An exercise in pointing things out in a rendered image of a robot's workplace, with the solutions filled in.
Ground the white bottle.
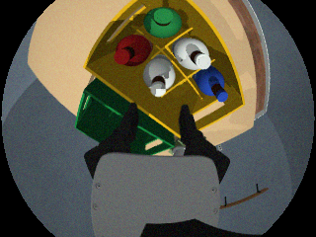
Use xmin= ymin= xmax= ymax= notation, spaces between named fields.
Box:
xmin=172 ymin=38 xmax=211 ymax=70

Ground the red bottle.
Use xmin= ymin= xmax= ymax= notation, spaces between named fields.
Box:
xmin=114 ymin=35 xmax=153 ymax=66

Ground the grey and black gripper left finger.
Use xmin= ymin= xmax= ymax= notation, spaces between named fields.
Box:
xmin=84 ymin=103 xmax=139 ymax=180

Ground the yellow crate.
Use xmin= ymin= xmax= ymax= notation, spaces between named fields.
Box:
xmin=83 ymin=0 xmax=245 ymax=138

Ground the blue bottle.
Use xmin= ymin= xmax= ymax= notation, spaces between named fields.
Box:
xmin=192 ymin=65 xmax=228 ymax=103

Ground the green plastic bottle crate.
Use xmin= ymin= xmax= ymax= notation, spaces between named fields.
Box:
xmin=75 ymin=78 xmax=175 ymax=155

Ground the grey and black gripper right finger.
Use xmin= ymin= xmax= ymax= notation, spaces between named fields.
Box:
xmin=179 ymin=105 xmax=230 ymax=185

